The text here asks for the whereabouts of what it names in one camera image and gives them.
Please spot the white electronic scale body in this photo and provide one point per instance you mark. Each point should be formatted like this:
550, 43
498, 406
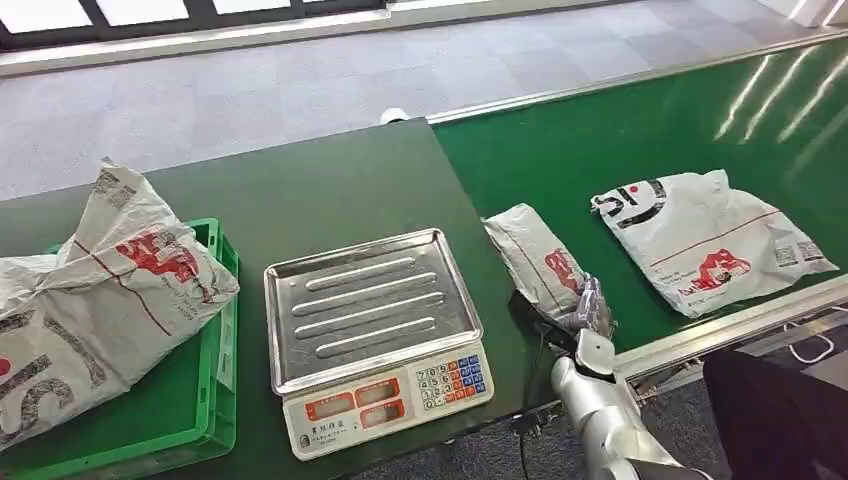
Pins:
391, 407

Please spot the steel scale pan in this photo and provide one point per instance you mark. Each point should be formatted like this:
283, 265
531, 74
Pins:
371, 308

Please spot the green plastic crate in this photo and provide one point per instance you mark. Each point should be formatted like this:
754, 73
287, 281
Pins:
172, 424

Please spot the green conveyor belt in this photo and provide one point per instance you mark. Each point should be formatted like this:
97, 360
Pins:
563, 152

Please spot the black window frame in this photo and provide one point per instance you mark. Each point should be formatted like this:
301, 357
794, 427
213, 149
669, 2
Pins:
199, 14

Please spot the metal conveyor side rail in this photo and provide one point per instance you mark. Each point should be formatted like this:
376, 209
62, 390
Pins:
729, 324
596, 76

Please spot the large grey parcel bag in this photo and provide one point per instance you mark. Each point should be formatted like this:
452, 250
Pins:
99, 298

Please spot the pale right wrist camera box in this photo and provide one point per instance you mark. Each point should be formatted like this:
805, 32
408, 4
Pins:
595, 354

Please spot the wide white parcel bag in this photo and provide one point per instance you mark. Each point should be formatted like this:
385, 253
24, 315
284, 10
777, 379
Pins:
709, 245

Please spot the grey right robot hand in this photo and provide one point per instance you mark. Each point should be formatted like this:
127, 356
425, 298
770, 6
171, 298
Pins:
590, 308

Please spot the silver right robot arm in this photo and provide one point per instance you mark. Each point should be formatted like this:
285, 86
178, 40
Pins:
616, 424

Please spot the small grey parcel bag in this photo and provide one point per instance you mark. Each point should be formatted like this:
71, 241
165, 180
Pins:
530, 258

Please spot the person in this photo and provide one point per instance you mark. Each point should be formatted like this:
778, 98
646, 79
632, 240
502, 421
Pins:
775, 424

